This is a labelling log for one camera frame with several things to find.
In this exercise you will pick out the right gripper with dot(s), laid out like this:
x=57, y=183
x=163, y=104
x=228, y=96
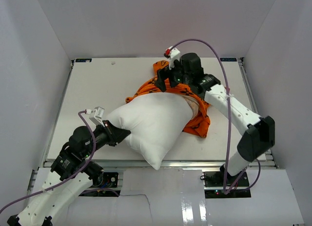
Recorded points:
x=165, y=73

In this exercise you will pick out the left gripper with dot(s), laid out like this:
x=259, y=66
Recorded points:
x=116, y=134

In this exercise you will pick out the white pillow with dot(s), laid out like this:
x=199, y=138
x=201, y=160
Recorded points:
x=155, y=120

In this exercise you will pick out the orange patterned pillowcase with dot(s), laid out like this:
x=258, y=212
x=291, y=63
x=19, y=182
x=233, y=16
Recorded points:
x=199, y=123

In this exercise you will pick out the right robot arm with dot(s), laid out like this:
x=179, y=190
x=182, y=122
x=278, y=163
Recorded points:
x=257, y=133

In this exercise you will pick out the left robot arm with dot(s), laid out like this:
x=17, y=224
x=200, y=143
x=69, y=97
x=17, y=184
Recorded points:
x=71, y=173

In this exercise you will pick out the right blue label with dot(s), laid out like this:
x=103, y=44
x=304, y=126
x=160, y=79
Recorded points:
x=228, y=59

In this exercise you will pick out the blue label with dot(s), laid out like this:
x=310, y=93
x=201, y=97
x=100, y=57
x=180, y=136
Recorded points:
x=228, y=59
x=83, y=60

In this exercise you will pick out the left blue label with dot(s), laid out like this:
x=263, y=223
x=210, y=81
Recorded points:
x=83, y=60

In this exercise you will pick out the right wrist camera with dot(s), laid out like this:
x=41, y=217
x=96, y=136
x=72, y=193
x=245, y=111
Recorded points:
x=172, y=54

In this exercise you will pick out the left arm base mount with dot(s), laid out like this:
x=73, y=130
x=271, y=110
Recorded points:
x=101, y=178

